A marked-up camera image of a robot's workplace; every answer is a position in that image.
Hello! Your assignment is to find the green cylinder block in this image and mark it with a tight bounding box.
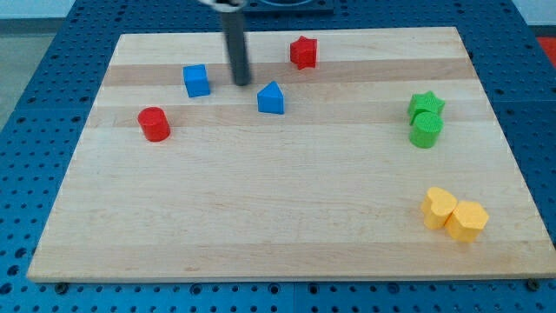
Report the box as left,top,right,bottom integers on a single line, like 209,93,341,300
409,112,444,149

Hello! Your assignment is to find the red star block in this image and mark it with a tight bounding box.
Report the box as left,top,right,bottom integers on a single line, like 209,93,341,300
290,36,318,70

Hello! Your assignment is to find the blue cube block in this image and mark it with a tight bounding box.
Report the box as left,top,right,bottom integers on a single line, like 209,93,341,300
182,64,210,97

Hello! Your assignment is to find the green star block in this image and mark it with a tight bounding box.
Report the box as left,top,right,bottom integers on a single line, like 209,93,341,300
407,90,446,125

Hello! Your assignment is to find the light wooden board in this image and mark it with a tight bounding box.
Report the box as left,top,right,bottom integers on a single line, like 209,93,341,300
27,27,555,283

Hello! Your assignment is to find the yellow heart block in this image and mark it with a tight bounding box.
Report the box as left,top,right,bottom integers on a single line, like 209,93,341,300
420,187,458,230

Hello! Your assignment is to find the yellow hexagon block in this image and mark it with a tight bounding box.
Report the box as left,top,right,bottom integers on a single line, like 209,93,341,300
445,201,489,243

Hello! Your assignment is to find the red cylinder block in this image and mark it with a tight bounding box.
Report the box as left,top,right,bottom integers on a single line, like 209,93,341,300
137,107,170,142

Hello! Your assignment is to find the blue triangle block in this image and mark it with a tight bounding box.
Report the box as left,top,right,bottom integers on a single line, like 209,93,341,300
257,81,285,115

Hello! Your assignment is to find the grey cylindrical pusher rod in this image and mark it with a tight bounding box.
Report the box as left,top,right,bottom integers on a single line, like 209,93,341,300
199,0,251,86

